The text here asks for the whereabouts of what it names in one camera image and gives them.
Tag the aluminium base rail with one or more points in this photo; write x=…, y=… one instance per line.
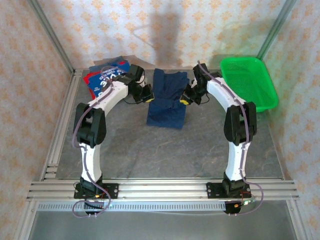
x=162, y=191

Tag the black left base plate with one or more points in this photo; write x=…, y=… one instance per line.
x=112, y=191

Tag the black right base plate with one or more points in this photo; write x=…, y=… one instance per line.
x=212, y=191

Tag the navy blue t-shirt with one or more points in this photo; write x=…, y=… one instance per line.
x=165, y=110

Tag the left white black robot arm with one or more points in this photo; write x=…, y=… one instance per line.
x=90, y=160

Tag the folded dark blue t-shirt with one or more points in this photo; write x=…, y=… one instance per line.
x=107, y=63

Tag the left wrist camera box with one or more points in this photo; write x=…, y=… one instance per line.
x=143, y=80

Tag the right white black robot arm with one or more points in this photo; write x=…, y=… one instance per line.
x=236, y=160

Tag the green plastic basket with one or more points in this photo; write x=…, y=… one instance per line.
x=250, y=82

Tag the aluminium side rail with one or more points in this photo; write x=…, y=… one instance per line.
x=67, y=105

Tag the folded blue printed t-shirt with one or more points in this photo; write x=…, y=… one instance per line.
x=100, y=80

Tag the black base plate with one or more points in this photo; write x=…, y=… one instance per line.
x=212, y=191
x=112, y=191

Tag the aluminium frame post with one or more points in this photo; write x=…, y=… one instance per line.
x=52, y=37
x=273, y=30

